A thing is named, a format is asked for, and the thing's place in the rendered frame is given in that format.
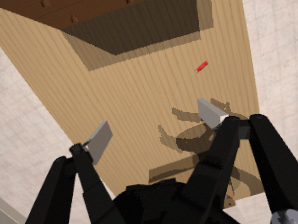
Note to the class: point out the red battery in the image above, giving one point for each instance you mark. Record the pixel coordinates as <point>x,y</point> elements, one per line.
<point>199,68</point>

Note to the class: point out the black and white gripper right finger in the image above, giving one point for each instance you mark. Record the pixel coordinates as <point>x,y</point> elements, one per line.
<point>208,183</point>

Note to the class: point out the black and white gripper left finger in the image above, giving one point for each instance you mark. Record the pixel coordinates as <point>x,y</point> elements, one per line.
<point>53,203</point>

